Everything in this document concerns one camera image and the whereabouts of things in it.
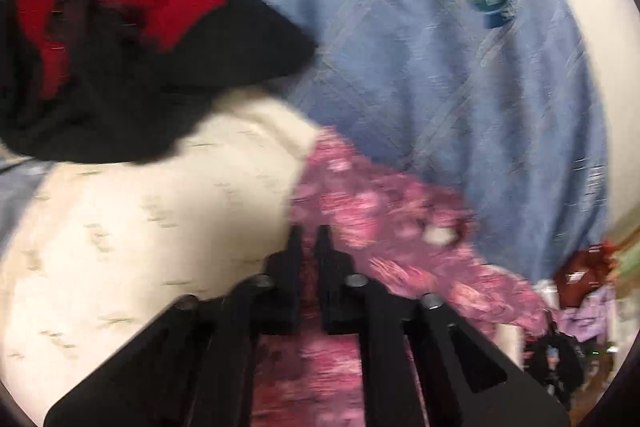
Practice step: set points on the black and red garment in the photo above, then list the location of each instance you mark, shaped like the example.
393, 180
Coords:
240, 42

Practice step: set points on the dark cloth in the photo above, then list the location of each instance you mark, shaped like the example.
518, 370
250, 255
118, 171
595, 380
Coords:
550, 357

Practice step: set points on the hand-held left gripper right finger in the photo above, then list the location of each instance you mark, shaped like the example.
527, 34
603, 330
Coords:
332, 279

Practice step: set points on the purple cloth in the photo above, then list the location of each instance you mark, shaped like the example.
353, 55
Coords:
590, 317

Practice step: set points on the blue plaid bed cover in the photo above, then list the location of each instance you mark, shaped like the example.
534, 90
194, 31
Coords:
400, 82

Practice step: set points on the pink floral pants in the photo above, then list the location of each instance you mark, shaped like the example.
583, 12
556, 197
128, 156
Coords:
380, 207

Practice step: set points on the maroon printed garment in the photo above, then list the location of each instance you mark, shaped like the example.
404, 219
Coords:
582, 277

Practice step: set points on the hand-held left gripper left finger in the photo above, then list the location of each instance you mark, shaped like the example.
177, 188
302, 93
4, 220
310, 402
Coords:
290, 279

